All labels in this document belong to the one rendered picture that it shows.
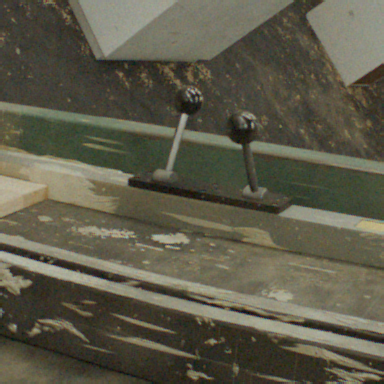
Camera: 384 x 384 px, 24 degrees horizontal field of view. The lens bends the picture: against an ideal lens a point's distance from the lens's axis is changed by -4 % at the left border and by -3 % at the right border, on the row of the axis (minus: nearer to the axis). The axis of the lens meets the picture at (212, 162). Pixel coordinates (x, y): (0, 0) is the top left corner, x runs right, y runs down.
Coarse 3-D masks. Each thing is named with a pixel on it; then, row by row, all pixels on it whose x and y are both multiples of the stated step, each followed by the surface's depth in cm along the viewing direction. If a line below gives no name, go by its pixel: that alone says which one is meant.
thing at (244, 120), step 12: (228, 120) 101; (240, 120) 100; (252, 120) 100; (228, 132) 101; (240, 132) 100; (252, 132) 100; (252, 168) 105; (252, 180) 106; (252, 192) 107; (264, 192) 107
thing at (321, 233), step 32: (0, 160) 121; (32, 160) 122; (64, 192) 117; (96, 192) 115; (128, 192) 113; (160, 192) 111; (160, 224) 112; (192, 224) 110; (224, 224) 108; (256, 224) 106; (288, 224) 104; (320, 224) 103; (352, 224) 103; (320, 256) 103; (352, 256) 102
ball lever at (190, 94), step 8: (184, 88) 114; (192, 88) 114; (176, 96) 114; (184, 96) 114; (192, 96) 114; (200, 96) 115; (176, 104) 114; (184, 104) 114; (192, 104) 114; (200, 104) 115; (184, 112) 115; (192, 112) 115; (184, 120) 115; (176, 128) 114; (176, 136) 114; (176, 144) 114; (176, 152) 114; (168, 160) 113; (168, 168) 113; (152, 176) 113; (160, 176) 112; (168, 176) 112; (176, 176) 113
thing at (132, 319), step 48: (0, 240) 81; (0, 288) 76; (48, 288) 74; (96, 288) 72; (144, 288) 74; (192, 288) 73; (48, 336) 75; (96, 336) 73; (144, 336) 71; (192, 336) 69; (240, 336) 67; (288, 336) 65; (336, 336) 65
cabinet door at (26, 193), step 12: (0, 180) 119; (12, 180) 120; (0, 192) 114; (12, 192) 114; (24, 192) 114; (36, 192) 116; (0, 204) 109; (12, 204) 112; (24, 204) 114; (0, 216) 110
